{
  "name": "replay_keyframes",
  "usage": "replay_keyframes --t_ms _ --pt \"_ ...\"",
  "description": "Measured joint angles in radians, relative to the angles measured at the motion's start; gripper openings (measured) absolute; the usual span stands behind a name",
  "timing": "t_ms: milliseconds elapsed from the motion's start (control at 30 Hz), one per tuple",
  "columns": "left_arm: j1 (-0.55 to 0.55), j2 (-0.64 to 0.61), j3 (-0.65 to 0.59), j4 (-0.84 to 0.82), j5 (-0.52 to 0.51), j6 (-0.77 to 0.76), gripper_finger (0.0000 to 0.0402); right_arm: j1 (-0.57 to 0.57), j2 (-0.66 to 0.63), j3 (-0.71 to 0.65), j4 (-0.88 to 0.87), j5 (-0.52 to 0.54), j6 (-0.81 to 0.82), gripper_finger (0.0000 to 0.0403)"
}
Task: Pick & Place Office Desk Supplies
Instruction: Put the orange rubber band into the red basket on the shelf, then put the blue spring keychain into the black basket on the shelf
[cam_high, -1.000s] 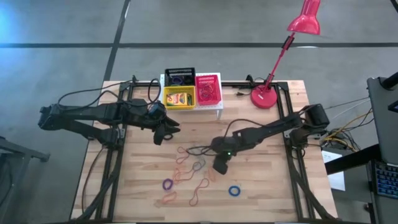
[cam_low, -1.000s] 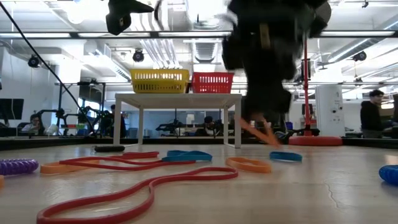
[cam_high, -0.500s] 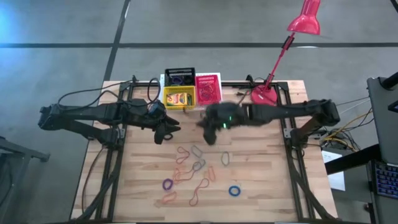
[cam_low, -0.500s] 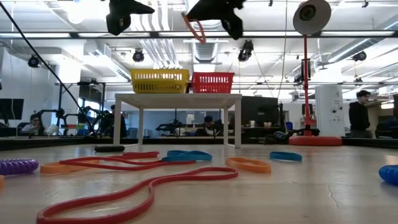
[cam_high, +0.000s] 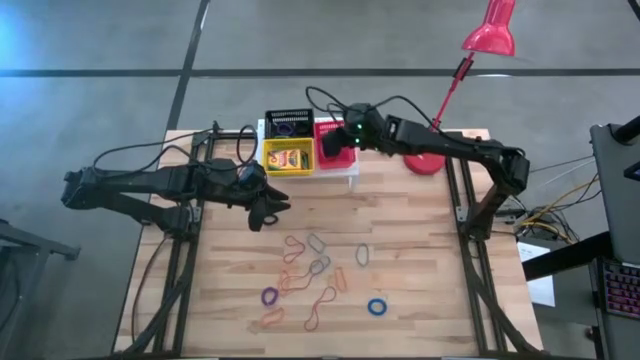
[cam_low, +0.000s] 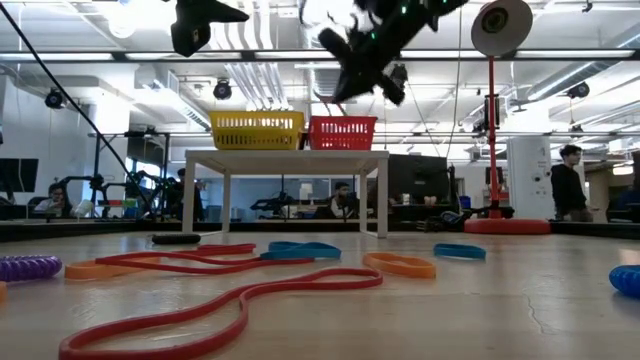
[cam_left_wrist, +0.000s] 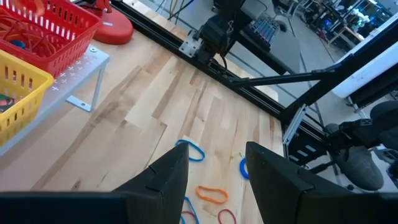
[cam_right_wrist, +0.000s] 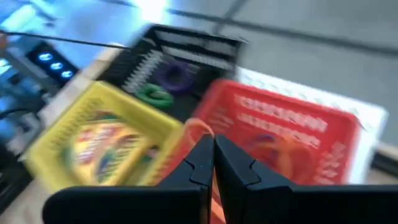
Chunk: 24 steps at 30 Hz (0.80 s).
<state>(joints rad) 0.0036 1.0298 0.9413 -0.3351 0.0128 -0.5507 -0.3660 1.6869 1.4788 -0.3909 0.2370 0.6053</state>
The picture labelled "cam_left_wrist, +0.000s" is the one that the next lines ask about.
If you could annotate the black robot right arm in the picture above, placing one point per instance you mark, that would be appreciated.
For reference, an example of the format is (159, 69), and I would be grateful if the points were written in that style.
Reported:
(214, 34)

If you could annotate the yellow plastic basket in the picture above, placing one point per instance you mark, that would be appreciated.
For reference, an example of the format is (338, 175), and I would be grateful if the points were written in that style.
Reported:
(31, 123)

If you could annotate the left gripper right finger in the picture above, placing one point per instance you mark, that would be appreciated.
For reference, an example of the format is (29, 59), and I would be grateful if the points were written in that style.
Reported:
(326, 208)

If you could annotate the person's foot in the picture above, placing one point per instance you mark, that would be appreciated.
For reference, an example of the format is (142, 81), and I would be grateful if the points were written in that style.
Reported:
(357, 168)

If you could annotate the red desk lamp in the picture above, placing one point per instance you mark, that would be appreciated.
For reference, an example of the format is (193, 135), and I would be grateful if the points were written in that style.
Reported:
(115, 29)

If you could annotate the silver aluminium bracket bar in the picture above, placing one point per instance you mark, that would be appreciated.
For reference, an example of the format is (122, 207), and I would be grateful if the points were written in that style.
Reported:
(293, 127)

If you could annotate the white perforated metal shelf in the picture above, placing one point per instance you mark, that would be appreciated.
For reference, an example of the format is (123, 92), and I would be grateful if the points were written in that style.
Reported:
(77, 71)

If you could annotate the orange rubber band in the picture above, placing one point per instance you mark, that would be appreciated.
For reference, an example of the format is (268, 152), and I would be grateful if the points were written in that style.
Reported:
(197, 192)
(46, 46)

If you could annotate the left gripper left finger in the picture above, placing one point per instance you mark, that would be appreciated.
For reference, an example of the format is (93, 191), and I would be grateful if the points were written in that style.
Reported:
(77, 208)

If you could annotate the grey desk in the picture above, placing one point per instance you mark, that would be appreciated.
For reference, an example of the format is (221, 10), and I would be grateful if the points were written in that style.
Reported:
(286, 53)

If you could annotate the white board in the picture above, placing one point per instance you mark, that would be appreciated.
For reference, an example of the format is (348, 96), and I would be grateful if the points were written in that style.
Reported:
(367, 73)

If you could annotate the blue rubber band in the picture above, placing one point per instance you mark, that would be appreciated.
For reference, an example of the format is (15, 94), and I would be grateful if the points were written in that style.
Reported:
(192, 209)
(18, 44)
(202, 155)

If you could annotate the backlit computer keyboard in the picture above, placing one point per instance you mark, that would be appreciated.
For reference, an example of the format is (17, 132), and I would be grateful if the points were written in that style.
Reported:
(264, 32)

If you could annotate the black aluminium frame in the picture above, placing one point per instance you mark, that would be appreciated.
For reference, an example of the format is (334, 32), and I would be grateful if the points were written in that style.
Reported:
(155, 29)

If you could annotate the red plastic basket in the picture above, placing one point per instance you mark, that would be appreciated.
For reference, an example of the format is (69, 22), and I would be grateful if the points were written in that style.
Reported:
(62, 62)

